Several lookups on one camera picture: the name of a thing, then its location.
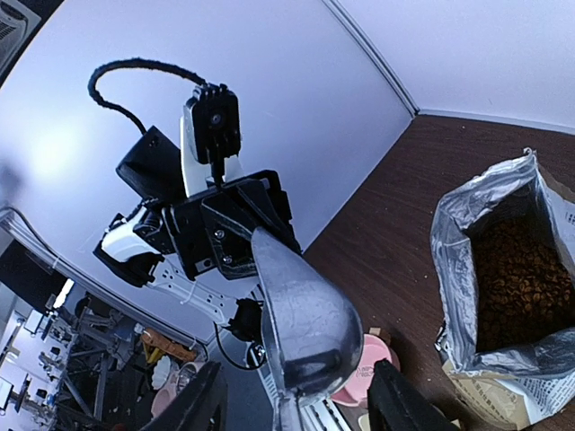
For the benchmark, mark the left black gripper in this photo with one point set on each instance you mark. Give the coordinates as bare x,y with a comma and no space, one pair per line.
213,229

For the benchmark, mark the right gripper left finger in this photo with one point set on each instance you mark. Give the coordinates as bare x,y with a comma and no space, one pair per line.
200,406

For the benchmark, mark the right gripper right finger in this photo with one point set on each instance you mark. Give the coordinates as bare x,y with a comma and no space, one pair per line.
394,404

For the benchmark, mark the metal food scoop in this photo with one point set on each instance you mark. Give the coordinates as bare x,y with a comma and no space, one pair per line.
281,270

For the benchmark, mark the brown dog food bag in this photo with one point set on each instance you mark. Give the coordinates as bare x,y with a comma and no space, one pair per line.
515,387

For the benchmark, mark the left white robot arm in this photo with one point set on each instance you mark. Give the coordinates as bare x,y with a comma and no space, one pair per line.
170,239

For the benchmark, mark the pink pet bowl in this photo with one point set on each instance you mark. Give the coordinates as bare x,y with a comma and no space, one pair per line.
354,393

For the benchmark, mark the brown kibble in bag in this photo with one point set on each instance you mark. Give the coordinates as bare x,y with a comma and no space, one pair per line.
525,292

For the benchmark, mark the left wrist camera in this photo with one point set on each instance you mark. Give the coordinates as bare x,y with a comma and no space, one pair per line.
210,138

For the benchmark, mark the left aluminium frame post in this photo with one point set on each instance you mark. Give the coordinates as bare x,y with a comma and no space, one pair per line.
376,58

